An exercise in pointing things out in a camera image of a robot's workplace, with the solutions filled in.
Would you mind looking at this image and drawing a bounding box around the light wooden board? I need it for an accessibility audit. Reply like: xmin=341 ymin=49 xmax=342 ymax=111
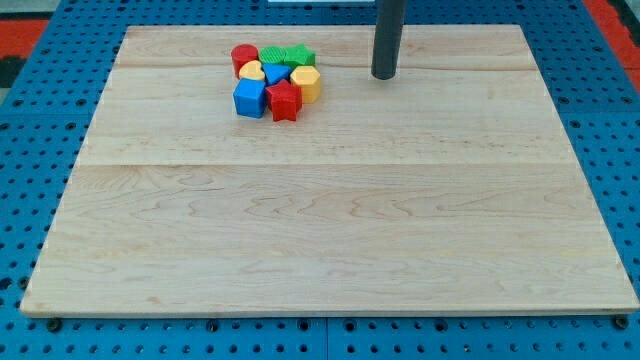
xmin=21 ymin=25 xmax=639 ymax=318

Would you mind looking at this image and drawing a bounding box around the red star block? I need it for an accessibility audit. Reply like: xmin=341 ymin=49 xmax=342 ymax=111
xmin=266 ymin=80 xmax=302 ymax=122

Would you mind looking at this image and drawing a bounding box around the yellow hexagon block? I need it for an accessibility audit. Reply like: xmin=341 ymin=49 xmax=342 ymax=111
xmin=290 ymin=66 xmax=322 ymax=103

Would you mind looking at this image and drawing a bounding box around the blue cube block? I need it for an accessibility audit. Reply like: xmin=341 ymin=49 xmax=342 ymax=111
xmin=233 ymin=78 xmax=266 ymax=118

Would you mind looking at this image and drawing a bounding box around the blue triangle block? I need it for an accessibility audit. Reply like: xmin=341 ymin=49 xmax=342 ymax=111
xmin=262 ymin=63 xmax=292 ymax=86

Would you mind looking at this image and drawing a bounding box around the green star block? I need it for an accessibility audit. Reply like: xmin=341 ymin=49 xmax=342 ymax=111
xmin=283 ymin=43 xmax=316 ymax=69

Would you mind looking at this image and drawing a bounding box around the yellow heart block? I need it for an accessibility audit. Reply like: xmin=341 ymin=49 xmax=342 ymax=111
xmin=238 ymin=60 xmax=266 ymax=81

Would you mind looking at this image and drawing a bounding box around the green cylinder block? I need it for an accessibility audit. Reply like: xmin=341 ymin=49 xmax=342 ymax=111
xmin=258 ymin=46 xmax=286 ymax=65

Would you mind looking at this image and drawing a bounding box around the red cylinder block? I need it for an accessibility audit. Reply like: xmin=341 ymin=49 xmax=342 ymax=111
xmin=231 ymin=44 xmax=259 ymax=78

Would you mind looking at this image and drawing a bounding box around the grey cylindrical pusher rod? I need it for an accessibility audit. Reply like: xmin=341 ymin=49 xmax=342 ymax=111
xmin=371 ymin=0 xmax=408 ymax=80

